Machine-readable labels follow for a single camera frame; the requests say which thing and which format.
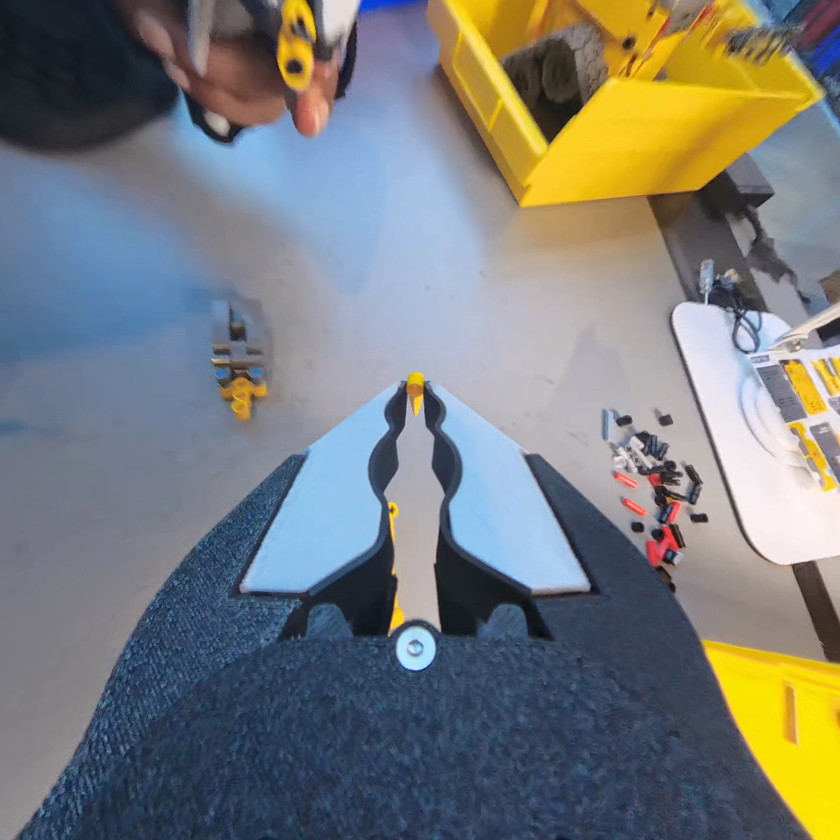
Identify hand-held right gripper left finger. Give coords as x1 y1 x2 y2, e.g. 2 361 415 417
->
238 382 408 597

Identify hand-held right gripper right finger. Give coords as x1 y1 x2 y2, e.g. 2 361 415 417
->
423 384 593 597

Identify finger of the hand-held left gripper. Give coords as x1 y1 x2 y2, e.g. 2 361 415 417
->
314 0 363 48
185 0 219 78

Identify grey and yellow brick assembly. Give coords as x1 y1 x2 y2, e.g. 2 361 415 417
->
210 298 270 422

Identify yellow tracked brick vehicle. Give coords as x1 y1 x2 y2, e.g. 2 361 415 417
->
500 0 808 142

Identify yellow plastic parts bin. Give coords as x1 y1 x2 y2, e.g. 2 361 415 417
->
701 640 840 840

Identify person's left forearm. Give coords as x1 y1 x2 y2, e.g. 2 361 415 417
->
0 0 181 153

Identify grey desk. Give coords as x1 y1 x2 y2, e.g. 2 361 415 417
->
0 13 840 828

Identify person's left hand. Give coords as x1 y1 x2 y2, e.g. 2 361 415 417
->
128 0 342 140

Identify yellow brick beam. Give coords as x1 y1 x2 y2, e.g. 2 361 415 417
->
386 502 405 632

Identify pile of small brick pins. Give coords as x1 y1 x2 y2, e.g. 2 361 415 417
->
600 407 711 595

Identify clear stand with yellow card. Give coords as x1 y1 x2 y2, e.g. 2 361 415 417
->
740 354 840 494

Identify black power adapter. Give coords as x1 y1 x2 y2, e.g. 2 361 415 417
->
699 154 777 221

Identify white rounded base plate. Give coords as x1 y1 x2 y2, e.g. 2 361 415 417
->
671 301 840 567

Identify black cable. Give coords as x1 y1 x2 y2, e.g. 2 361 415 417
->
697 259 763 355

